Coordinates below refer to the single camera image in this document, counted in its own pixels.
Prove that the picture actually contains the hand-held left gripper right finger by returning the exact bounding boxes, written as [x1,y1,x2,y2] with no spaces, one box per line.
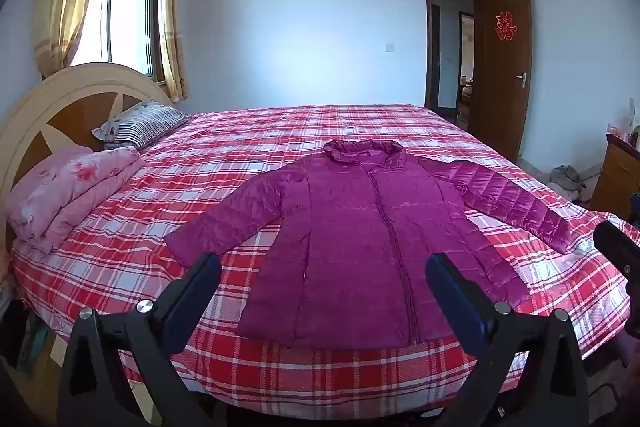
[425,252,591,427]

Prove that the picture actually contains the magenta quilted down jacket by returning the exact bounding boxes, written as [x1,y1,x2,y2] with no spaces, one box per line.
[164,138,576,350]

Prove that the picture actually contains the striped floral pillow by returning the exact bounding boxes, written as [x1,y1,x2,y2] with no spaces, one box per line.
[91,101,193,151]

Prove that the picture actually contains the window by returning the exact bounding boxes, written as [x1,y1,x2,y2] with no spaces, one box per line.
[70,0,166,82]

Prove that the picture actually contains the brown door frame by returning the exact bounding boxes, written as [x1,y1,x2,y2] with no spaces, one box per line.
[423,0,488,125]

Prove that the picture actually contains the red paper door decoration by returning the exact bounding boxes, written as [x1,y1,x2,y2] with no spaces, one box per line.
[495,11,517,42]

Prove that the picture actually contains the cream and brown wooden headboard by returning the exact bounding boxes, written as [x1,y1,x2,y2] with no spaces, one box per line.
[0,63,176,253]

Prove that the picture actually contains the folded pink floral quilt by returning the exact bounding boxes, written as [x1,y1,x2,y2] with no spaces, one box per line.
[4,145,147,255]

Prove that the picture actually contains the brown wooden door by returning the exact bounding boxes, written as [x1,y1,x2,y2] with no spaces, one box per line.
[472,0,532,162]

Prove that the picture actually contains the pile of clothes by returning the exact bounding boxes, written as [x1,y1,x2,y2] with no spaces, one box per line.
[545,164,598,202]

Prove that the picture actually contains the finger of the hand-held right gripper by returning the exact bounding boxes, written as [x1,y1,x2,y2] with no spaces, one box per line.
[592,220,640,339]

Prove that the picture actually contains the wooden cabinet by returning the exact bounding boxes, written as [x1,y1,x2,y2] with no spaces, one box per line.
[590,133,640,212]

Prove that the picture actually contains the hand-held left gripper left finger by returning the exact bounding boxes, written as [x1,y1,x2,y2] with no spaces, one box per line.
[57,251,223,427]

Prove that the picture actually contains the bed with red plaid sheet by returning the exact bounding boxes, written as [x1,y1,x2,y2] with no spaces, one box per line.
[10,103,640,420]

